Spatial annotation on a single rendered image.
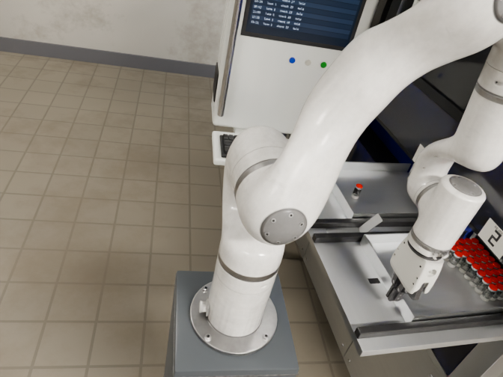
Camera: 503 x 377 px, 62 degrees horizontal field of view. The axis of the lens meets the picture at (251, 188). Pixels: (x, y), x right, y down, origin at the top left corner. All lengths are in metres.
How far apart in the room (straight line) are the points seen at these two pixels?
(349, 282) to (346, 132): 0.54
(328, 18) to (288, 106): 0.35
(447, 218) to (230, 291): 0.43
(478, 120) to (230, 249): 0.46
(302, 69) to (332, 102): 1.02
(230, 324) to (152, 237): 1.47
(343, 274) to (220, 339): 0.36
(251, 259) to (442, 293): 0.60
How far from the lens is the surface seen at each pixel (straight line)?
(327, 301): 2.00
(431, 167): 0.91
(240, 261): 0.74
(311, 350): 2.02
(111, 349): 1.90
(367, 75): 0.59
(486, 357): 1.29
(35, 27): 4.18
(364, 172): 1.49
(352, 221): 1.22
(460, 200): 0.84
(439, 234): 0.89
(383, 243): 1.23
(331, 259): 1.11
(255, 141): 0.69
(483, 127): 0.76
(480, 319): 1.16
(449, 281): 1.23
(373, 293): 1.08
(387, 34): 0.58
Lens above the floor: 1.63
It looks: 37 degrees down
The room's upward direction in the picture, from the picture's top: 13 degrees clockwise
